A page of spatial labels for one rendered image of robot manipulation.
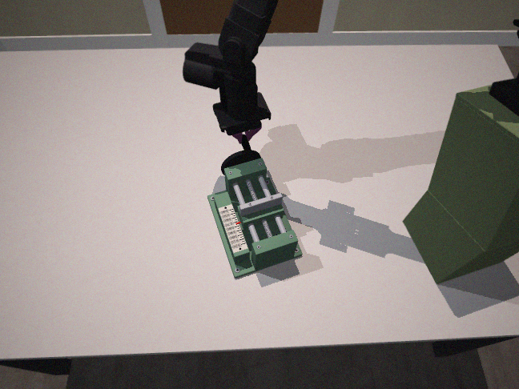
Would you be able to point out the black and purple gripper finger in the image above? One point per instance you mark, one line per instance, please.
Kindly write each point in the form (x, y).
(251, 133)
(238, 137)

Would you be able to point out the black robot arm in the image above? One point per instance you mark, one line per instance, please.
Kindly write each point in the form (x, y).
(238, 43)

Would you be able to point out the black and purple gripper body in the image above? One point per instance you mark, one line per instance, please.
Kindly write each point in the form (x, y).
(241, 116)

